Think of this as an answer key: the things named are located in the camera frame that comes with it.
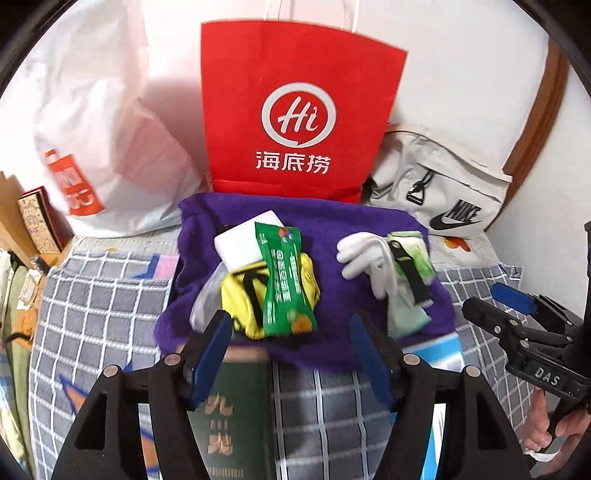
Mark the purple towel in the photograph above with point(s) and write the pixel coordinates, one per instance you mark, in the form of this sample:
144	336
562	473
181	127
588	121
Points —
337	221

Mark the translucent plastic wrapper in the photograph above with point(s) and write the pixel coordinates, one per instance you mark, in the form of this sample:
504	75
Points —
205	300

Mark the person's right hand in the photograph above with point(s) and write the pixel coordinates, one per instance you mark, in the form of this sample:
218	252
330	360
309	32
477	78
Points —
538	429

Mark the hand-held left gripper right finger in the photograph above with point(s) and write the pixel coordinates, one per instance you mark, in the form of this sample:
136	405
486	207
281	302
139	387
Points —
369	360

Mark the white foam block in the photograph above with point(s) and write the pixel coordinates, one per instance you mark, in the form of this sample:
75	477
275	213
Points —
240	244

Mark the green snack packet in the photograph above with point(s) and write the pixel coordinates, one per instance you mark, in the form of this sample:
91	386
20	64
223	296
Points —
281	277

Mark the white glove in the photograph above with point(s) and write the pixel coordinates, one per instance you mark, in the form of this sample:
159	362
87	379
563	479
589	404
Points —
360	254

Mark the patterned book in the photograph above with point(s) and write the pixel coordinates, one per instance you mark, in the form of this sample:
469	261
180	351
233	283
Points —
39	217

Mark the green bed sheet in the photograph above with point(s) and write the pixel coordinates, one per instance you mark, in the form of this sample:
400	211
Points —
21	369

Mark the white plastic shopping bag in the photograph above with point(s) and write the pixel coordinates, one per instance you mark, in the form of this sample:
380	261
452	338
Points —
115	138

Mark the dark green tin box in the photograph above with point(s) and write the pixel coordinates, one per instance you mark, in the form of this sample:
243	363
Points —
249	415

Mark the red paper bag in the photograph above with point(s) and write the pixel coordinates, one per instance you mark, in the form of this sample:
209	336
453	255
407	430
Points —
300	55

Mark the wooden headboard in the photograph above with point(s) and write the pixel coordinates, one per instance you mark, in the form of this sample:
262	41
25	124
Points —
9	207

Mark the blue tissue pack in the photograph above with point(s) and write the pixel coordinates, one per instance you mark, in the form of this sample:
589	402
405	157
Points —
443	353

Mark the yellow pouch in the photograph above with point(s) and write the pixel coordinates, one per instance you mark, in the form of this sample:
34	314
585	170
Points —
240	300

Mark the grey waist bag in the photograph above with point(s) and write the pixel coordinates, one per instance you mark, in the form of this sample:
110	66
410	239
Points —
443	175

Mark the grey checked cloth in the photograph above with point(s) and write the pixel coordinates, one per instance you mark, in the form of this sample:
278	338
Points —
92	314

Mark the wooden door frame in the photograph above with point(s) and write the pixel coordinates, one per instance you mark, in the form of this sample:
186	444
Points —
540	115

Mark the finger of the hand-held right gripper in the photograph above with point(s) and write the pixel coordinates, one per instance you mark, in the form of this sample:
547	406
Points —
489	318
512	297

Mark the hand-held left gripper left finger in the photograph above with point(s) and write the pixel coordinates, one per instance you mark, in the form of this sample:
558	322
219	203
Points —
210	355

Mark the light green cloth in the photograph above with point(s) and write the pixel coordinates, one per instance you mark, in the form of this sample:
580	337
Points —
406	318

